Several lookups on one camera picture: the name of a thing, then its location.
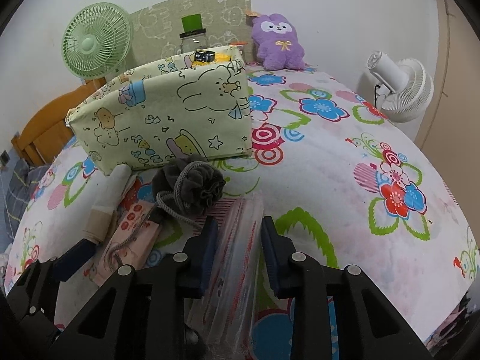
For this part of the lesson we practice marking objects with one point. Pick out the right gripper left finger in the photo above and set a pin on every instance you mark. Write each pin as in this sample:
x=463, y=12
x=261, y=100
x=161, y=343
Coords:
x=139, y=314

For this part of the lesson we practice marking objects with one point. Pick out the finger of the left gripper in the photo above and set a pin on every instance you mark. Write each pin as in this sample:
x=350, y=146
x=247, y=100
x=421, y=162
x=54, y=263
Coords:
x=71, y=261

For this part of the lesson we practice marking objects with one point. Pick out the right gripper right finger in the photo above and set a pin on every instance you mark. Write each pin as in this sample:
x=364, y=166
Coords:
x=332, y=302

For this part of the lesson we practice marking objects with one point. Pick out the pink tissue pack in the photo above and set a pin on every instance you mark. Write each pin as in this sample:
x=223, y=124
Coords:
x=131, y=242

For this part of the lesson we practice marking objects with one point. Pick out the clear plastic bag pack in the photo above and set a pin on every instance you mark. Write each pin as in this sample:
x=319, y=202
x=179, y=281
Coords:
x=224, y=317

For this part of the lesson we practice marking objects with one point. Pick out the yellow cartoon snack packet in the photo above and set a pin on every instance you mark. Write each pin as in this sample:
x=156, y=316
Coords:
x=203, y=57

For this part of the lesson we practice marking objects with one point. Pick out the grey plaid pillow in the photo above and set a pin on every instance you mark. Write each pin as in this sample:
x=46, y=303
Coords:
x=17, y=185

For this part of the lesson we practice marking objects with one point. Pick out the wooden headboard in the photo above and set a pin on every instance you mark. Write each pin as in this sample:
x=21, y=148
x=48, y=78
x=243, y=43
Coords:
x=46, y=134

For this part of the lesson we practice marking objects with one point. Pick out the grey bath pouf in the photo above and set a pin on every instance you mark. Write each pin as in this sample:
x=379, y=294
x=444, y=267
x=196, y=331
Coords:
x=185, y=188

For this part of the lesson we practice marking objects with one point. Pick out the yellow cartoon fabric storage box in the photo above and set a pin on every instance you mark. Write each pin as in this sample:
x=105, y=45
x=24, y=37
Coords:
x=167, y=109

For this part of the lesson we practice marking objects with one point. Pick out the beige door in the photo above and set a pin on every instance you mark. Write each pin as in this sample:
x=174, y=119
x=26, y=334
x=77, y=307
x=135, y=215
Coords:
x=449, y=132

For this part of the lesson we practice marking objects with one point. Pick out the green desk fan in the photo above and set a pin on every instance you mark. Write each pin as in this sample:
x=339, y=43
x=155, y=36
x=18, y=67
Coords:
x=97, y=40

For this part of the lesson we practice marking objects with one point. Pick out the white standing fan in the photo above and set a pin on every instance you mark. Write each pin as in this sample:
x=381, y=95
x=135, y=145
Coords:
x=404, y=89

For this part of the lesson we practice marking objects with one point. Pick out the green cartoon foam mat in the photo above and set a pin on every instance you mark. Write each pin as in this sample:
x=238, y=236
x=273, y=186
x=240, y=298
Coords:
x=159, y=30

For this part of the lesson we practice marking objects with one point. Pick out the glass mason jar mug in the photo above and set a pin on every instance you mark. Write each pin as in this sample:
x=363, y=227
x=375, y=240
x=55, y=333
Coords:
x=193, y=40

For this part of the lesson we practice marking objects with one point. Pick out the green plastic cup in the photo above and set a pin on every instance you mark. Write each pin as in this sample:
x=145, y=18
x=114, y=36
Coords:
x=192, y=23

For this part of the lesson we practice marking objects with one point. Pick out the purple plush bunny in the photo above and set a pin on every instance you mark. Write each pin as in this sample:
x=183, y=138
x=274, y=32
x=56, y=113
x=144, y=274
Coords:
x=277, y=44

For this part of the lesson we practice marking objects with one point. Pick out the cotton swab jar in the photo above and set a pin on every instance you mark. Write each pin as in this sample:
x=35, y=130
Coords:
x=240, y=50

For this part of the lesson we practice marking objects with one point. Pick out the wall power socket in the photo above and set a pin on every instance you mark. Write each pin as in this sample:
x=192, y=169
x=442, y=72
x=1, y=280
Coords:
x=4, y=158

